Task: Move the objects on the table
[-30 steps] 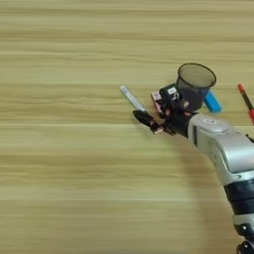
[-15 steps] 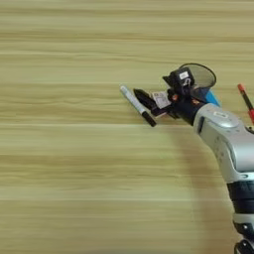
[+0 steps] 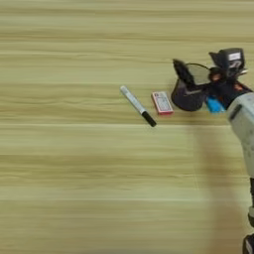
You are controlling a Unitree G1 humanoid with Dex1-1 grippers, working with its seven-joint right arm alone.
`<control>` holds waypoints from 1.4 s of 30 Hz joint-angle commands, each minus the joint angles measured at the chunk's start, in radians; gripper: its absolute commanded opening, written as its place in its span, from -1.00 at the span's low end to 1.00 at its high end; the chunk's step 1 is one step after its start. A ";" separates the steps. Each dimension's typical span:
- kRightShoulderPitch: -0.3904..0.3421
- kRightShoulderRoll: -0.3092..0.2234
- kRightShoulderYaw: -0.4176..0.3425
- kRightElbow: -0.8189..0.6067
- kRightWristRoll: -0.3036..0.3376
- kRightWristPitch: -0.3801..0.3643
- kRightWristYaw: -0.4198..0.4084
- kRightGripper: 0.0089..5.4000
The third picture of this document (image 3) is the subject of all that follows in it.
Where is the white marker with black cap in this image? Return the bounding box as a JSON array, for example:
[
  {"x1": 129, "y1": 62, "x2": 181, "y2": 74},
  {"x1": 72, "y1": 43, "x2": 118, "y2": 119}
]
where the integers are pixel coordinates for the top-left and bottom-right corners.
[{"x1": 119, "y1": 84, "x2": 158, "y2": 128}]

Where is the black mesh pen cup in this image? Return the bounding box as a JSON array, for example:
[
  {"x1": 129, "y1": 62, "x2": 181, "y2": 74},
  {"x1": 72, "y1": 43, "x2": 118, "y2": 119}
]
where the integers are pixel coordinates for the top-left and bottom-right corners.
[{"x1": 170, "y1": 62, "x2": 212, "y2": 112}]

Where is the black box with white label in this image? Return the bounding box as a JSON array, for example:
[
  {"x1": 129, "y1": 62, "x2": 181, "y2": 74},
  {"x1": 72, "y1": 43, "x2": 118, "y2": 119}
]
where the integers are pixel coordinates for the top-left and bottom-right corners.
[{"x1": 208, "y1": 47, "x2": 248, "y2": 77}]

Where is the small red card box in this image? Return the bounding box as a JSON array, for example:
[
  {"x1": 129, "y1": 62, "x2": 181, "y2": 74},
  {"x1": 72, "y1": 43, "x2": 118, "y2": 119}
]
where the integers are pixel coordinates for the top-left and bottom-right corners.
[{"x1": 151, "y1": 90, "x2": 175, "y2": 116}]

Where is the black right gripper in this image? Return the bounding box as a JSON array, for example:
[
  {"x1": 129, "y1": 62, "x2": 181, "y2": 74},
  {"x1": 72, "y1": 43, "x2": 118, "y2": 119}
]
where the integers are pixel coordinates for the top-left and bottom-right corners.
[{"x1": 172, "y1": 58, "x2": 253, "y2": 109}]

